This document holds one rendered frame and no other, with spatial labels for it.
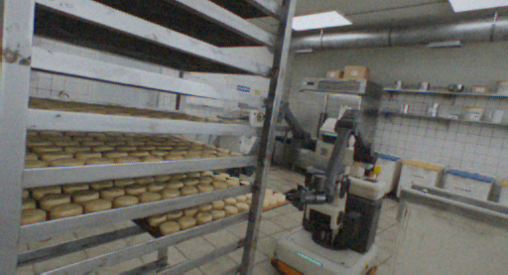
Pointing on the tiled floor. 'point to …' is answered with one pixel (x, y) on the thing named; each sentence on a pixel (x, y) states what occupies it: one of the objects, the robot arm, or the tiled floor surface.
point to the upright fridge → (320, 95)
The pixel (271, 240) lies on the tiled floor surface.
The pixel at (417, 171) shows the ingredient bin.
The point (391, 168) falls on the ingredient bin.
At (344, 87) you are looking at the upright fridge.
